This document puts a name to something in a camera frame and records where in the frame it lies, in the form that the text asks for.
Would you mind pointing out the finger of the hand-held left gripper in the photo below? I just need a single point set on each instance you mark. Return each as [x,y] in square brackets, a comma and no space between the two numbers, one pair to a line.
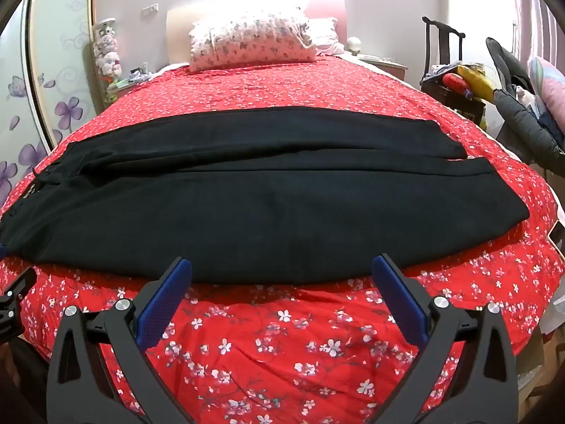
[2,250]
[15,291]

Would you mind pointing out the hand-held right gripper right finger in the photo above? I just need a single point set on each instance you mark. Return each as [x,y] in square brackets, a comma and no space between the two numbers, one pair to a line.
[399,300]

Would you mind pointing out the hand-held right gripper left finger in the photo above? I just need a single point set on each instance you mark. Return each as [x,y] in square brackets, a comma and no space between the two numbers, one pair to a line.
[165,300]

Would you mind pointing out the black pants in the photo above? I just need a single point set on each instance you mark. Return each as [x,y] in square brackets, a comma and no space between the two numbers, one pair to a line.
[265,212]

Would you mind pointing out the red floral bedspread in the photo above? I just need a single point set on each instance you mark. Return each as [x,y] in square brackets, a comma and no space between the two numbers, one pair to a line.
[282,353]

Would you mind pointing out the cardboard box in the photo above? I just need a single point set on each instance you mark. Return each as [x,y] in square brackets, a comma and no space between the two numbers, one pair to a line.
[532,362]

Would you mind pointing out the wardrobe with purple flowers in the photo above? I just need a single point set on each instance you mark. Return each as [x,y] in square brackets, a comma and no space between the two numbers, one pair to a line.
[57,75]

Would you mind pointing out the black box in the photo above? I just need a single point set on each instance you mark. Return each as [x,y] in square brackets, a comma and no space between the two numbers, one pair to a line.
[446,101]

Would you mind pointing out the grey padded jacket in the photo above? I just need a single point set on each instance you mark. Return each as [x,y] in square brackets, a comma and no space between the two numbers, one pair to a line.
[525,128]

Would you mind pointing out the red toy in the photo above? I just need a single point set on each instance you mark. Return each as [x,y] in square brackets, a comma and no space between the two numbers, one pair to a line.
[454,83]

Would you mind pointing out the stack of plush toys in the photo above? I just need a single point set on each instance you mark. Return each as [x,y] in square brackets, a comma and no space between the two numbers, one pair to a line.
[108,51]

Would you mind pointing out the pale nightstand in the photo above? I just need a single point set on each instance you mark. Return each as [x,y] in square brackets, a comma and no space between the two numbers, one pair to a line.
[393,68]

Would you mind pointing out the yellow bag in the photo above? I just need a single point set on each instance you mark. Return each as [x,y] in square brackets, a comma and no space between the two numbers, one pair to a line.
[479,81]

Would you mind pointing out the dark wooden chair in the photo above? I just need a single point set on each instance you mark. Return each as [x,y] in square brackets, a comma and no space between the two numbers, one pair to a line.
[460,48]

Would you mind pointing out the round white lamp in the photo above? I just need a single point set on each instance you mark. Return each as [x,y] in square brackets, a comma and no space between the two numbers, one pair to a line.
[354,45]

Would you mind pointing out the pastel striped cushion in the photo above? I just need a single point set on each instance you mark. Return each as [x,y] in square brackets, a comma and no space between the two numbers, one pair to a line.
[549,84]

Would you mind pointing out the white floral pillow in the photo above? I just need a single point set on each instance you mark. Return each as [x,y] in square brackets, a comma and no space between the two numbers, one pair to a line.
[251,42]

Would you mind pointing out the pink curtain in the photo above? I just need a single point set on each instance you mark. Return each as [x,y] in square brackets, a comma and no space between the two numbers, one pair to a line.
[536,17]

